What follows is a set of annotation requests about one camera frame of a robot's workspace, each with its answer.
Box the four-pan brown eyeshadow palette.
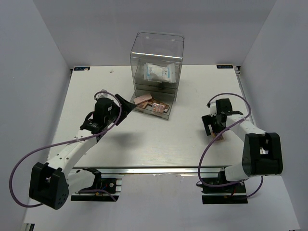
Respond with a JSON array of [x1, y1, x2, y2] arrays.
[[136, 101, 148, 109]]

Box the long brown eyeshadow palette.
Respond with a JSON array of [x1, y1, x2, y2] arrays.
[[147, 99, 160, 106]]

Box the pink blush compact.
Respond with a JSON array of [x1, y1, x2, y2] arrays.
[[133, 94, 152, 105]]

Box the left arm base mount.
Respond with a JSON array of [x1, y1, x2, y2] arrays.
[[68, 167, 122, 202]]

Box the black jar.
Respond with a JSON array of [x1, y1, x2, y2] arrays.
[[157, 82, 169, 90]]

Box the left blue table label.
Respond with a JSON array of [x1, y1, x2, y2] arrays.
[[73, 66, 90, 71]]

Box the aluminium table rail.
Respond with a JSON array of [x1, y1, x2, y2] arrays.
[[72, 167, 227, 176]]

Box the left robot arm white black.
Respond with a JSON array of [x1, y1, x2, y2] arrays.
[[29, 92, 136, 210]]

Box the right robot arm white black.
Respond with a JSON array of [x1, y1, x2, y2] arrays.
[[202, 98, 283, 192]]

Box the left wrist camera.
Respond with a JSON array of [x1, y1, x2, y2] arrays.
[[94, 90, 108, 101]]

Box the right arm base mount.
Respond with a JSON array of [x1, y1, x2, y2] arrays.
[[196, 181, 248, 205]]

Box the cotton pad pack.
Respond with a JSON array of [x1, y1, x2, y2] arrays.
[[153, 64, 176, 83], [144, 63, 168, 80]]

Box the right blue table label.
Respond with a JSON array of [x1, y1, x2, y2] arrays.
[[216, 64, 234, 69]]

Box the nine-pan pink eyeshadow palette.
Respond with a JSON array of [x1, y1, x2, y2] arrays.
[[152, 103, 170, 113]]

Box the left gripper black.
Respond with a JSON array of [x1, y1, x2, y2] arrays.
[[105, 94, 136, 126]]

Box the clear acrylic drawer organizer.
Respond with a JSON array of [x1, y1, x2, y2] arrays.
[[130, 31, 184, 120]]

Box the colourful pastel eyeshadow palette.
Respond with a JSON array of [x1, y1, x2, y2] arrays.
[[211, 132, 225, 142]]

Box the blue table label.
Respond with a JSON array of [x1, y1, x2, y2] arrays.
[[216, 64, 234, 69], [73, 66, 90, 71]]

